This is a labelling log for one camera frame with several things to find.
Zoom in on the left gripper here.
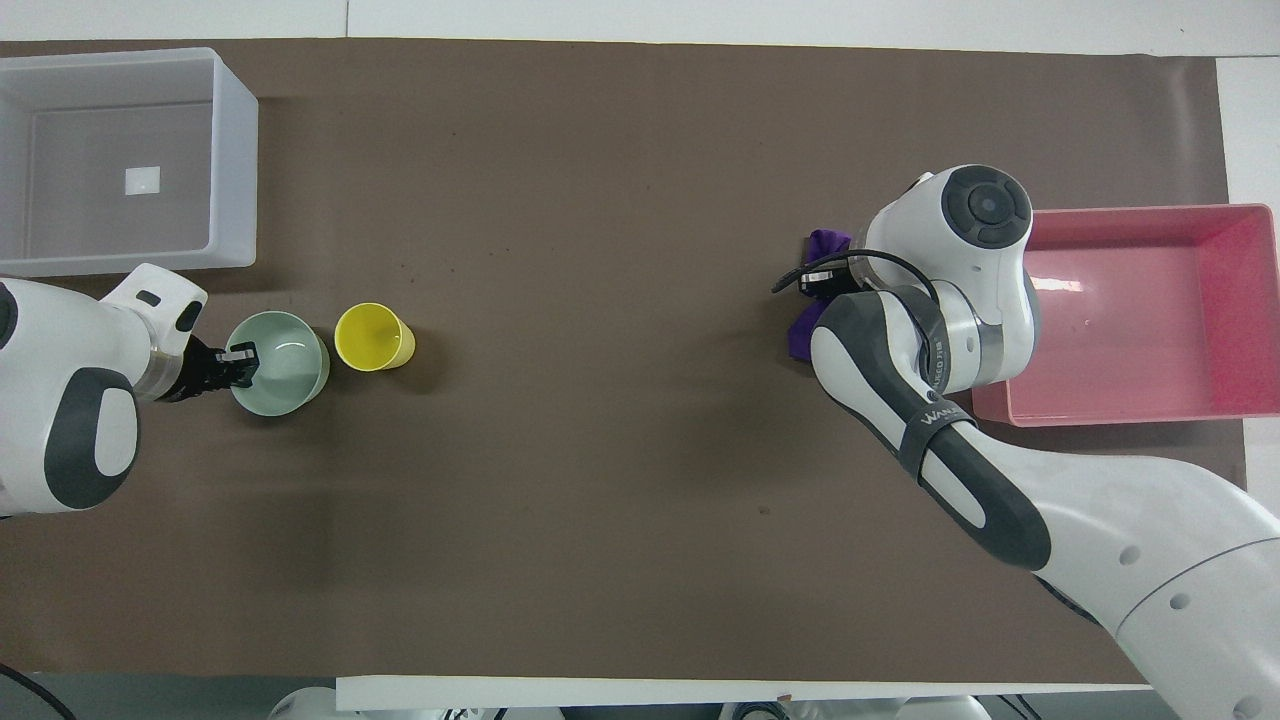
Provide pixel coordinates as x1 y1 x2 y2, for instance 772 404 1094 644
158 337 235 404

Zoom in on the yellow cup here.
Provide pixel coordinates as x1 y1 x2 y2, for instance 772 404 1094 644
334 302 418 373

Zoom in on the purple cloth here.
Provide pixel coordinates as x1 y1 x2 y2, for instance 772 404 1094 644
785 229 854 364

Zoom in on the black cable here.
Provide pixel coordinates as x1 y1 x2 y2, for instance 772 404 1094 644
0 661 78 720
771 247 947 336

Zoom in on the pink plastic box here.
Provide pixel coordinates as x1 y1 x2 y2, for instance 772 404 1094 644
971 203 1280 429

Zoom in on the translucent white plastic box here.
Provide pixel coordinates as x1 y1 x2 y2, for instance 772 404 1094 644
0 47 260 278

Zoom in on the pale green cup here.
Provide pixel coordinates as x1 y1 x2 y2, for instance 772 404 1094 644
227 310 331 418

